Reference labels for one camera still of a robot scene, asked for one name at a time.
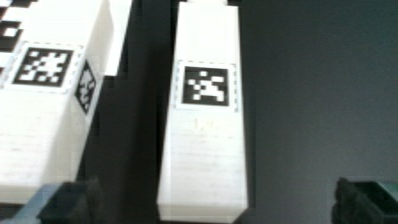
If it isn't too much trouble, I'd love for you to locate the white desk leg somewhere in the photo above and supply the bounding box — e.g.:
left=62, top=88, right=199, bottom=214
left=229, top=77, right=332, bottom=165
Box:
left=0, top=0, right=114, bottom=204
left=156, top=0, right=249, bottom=224

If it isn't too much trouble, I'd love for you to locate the tag marker plate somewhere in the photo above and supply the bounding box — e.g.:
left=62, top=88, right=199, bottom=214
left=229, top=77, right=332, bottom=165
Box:
left=0, top=0, right=37, bottom=53

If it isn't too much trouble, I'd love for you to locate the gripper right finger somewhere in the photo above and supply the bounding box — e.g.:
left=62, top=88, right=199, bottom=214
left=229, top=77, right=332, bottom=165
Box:
left=332, top=178, right=398, bottom=224

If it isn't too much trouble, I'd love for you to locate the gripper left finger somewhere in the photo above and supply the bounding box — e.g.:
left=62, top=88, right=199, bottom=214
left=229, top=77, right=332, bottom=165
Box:
left=10, top=180, right=101, bottom=224

